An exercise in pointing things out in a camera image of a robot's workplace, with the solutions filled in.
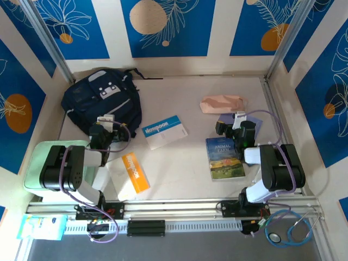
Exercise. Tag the black ribbed block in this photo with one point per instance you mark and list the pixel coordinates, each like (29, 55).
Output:
(146, 227)

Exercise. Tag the blue white tissue pack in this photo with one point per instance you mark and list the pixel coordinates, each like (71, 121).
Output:
(40, 227)

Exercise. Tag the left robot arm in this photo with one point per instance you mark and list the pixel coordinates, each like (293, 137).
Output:
(58, 168)

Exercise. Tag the mint green zip case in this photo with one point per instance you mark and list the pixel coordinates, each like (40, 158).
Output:
(35, 163)

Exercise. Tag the aluminium side rail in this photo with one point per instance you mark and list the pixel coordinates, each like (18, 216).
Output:
(272, 108)

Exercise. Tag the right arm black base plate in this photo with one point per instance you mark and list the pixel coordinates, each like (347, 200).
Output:
(229, 209)

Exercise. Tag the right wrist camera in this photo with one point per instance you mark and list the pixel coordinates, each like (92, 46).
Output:
(239, 119)

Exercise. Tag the purple notebook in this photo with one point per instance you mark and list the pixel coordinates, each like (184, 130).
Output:
(257, 123)

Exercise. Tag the Animal Farm paperback book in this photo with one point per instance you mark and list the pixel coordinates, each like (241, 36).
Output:
(225, 163)

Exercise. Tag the aluminium mounting rail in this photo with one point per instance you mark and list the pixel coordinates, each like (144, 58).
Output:
(176, 208)

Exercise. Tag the blue cover notebook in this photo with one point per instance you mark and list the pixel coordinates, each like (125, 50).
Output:
(166, 133)

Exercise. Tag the orange cover notebook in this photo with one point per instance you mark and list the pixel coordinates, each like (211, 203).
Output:
(130, 176)

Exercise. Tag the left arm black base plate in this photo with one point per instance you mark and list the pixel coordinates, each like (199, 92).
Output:
(117, 210)

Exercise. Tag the blue stethoscope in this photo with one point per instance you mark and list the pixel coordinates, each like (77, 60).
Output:
(273, 237)

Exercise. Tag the aluminium frame post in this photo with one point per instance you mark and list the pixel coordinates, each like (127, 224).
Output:
(46, 38)
(288, 35)

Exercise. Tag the navy blue backpack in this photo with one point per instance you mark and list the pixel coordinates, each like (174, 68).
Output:
(108, 103)

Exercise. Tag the pink pencil pouch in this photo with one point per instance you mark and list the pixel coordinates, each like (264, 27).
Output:
(220, 104)

